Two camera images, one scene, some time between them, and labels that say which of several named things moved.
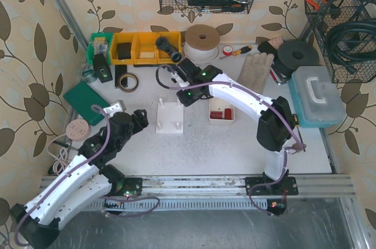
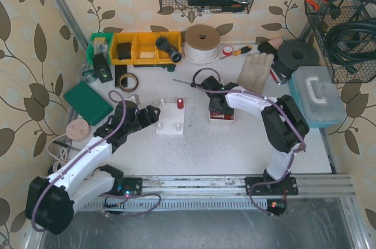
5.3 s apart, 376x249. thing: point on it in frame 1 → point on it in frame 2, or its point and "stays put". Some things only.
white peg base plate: x=170 y=117 stays put
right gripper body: x=182 y=69 → x=219 y=106
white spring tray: x=221 y=112 stays put
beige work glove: x=255 y=70 stays put
